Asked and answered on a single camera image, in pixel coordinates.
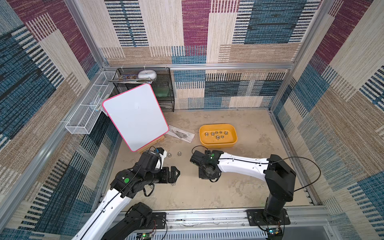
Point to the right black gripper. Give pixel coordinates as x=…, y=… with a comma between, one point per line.
x=197, y=159

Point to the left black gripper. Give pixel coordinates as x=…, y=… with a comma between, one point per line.
x=165, y=178

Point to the yellow plastic storage box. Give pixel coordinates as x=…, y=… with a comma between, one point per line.
x=210, y=141

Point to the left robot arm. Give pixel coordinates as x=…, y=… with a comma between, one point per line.
x=148, y=171

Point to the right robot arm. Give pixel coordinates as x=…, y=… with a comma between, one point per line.
x=278, y=175

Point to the wooden whiteboard easel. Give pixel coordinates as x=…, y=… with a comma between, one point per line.
x=153, y=143

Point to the pink framed whiteboard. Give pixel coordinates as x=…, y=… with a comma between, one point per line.
x=137, y=116

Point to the white round device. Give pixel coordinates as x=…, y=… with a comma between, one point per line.
x=147, y=75

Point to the black mesh shelf rack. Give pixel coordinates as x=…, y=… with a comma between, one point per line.
x=127, y=78

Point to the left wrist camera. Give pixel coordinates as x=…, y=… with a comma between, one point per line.
x=163, y=154

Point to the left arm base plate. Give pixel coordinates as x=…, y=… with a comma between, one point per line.
x=155, y=220

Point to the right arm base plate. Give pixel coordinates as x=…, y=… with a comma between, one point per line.
x=257, y=217

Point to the white wire basket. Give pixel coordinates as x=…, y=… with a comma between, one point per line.
x=87, y=113

